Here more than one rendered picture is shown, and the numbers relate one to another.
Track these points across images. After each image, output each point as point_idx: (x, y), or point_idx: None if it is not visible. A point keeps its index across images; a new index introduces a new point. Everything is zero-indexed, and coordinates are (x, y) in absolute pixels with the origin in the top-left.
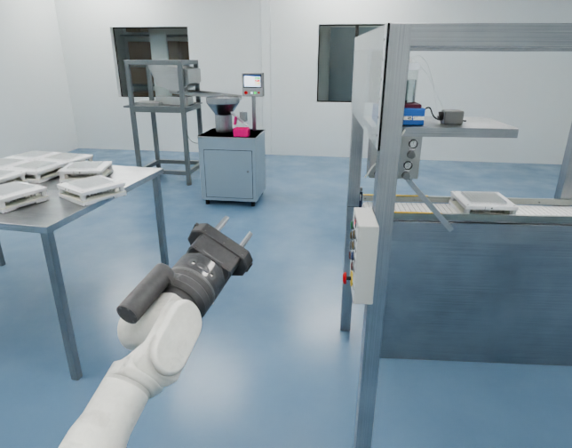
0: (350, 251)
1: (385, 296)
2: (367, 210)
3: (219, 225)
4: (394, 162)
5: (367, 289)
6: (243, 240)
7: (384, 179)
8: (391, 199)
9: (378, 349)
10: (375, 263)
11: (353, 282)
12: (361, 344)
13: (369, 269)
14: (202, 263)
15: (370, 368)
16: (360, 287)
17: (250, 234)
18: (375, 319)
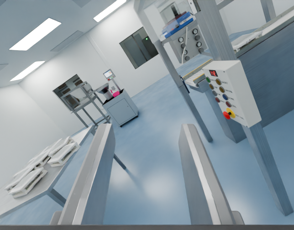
0: (216, 97)
1: None
2: (212, 62)
3: (88, 169)
4: (216, 12)
5: (253, 112)
6: (199, 164)
7: (215, 30)
8: (227, 42)
9: (267, 144)
10: (250, 90)
11: (236, 114)
12: (251, 147)
13: (248, 97)
14: None
15: (268, 158)
16: (248, 113)
17: (192, 128)
18: (256, 128)
